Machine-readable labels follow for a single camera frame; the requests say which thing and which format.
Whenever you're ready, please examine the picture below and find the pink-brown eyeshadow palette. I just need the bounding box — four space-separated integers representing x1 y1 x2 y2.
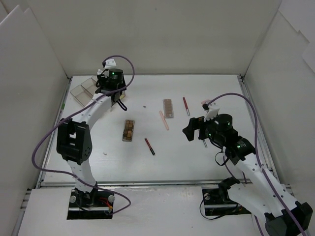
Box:
163 99 174 118

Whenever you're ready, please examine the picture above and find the brown eyeshadow palette silver frame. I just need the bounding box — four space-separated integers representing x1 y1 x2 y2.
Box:
122 119 135 142

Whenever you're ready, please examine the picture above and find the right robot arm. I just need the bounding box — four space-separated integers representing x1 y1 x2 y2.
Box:
183 114 313 236

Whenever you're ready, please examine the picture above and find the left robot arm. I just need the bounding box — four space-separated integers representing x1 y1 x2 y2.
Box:
57 68 127 207

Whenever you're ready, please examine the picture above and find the red lip gloss silver cap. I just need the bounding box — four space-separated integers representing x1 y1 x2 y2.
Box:
183 97 190 117

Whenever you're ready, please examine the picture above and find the clear acrylic organizer box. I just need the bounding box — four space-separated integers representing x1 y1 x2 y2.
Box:
70 75 126 106

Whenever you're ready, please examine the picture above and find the peach concealer stick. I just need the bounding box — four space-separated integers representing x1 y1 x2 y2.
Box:
159 111 169 131

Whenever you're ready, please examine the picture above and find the orange lip gloss black cap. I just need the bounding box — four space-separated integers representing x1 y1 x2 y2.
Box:
144 138 155 156

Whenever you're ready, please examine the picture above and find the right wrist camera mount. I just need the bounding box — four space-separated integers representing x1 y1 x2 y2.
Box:
202 104 220 122

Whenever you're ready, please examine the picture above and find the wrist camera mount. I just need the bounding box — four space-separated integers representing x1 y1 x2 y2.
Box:
102 58 117 70
202 104 220 122

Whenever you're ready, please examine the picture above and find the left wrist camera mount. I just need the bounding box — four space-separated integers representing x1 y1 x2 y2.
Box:
102 58 117 70

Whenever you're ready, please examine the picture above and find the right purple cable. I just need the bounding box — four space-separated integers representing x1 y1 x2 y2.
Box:
204 92 306 236

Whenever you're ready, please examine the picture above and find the aluminium front rail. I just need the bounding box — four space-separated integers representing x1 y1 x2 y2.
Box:
39 179 292 189

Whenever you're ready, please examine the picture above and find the aluminium rail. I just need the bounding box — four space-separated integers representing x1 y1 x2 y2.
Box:
237 75 279 180
39 179 292 189

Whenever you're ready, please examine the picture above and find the aluminium right rail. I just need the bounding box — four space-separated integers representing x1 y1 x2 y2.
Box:
237 75 279 180

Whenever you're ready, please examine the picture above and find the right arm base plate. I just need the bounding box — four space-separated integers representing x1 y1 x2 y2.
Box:
200 188 251 219

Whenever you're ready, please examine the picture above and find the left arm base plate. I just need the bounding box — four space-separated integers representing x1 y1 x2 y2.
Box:
67 189 115 220

